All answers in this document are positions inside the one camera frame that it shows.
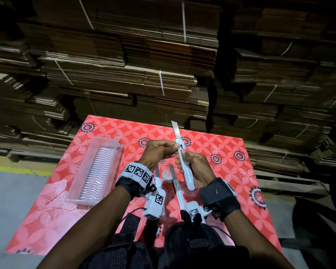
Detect person's right hand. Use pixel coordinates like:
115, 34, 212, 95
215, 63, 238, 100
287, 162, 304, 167
175, 149, 216, 190

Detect clear plastic tray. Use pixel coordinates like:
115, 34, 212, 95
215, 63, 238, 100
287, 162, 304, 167
65, 137, 124, 207

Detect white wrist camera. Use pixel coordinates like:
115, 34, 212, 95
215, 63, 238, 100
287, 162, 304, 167
180, 201, 213, 224
142, 176, 167, 221

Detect stack of flattened cardboard boxes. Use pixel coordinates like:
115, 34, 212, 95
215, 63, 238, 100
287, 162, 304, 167
0, 0, 222, 166
210, 0, 336, 177

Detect wooden pallet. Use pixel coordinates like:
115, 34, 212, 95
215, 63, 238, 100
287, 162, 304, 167
253, 169, 329, 197

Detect white utility knife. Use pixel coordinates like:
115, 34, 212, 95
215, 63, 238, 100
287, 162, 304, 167
169, 164, 186, 211
171, 120, 196, 191

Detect person's left forearm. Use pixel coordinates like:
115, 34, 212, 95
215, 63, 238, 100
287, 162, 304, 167
36, 185, 133, 269

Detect red floral tablecloth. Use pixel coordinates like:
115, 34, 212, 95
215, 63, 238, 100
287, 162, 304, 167
5, 115, 283, 256

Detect white marker wrist band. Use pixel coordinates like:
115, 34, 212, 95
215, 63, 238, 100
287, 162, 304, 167
118, 162, 154, 191

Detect person's right forearm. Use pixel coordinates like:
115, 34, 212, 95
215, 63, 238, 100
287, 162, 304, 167
223, 208, 296, 269

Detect black wrist strap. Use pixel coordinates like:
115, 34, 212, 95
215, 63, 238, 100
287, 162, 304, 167
199, 177, 241, 222

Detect person's left hand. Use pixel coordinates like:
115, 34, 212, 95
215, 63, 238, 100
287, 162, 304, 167
138, 140, 180, 173

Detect black chest harness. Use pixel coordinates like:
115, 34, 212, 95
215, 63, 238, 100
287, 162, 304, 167
78, 213, 251, 269

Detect black cable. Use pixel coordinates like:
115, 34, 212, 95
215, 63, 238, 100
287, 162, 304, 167
120, 207, 147, 222

